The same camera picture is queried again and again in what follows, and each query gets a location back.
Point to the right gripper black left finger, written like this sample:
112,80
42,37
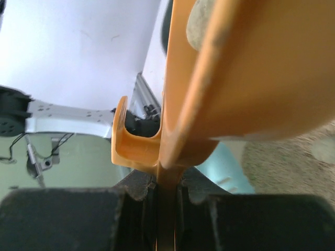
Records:
121,217

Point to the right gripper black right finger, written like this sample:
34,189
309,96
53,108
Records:
210,218

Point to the teal litter box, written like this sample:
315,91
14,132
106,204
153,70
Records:
223,168

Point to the orange litter scoop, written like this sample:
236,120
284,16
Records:
265,71

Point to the grey plastic bin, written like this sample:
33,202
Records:
165,34

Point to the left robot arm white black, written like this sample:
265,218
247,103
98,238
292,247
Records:
22,114

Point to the grey-green litter clump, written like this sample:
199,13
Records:
198,21
323,150

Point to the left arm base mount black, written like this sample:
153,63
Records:
146,127

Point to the aluminium rail frame front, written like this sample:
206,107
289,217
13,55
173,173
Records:
143,103

